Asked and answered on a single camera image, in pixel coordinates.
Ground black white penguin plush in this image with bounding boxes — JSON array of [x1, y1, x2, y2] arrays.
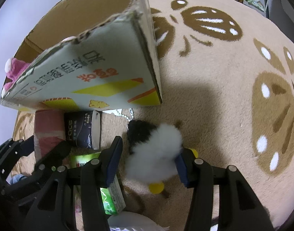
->
[[125, 120, 184, 194]]

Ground pink plush bear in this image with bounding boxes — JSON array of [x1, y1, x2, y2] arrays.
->
[[1, 58, 30, 98]]

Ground green tissue pack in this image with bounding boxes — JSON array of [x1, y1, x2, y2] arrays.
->
[[69, 151, 127, 216]]

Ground white plastic bag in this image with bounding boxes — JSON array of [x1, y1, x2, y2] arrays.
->
[[108, 211, 169, 231]]

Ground pink red package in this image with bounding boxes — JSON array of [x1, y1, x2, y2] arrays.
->
[[34, 110, 65, 161]]

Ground dark tissue pack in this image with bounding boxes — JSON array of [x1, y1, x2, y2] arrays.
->
[[64, 110, 101, 150]]

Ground beige patterned rug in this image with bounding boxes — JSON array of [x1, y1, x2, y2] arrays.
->
[[15, 0, 294, 230]]

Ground brown cardboard box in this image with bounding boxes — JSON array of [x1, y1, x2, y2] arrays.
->
[[0, 0, 162, 111]]

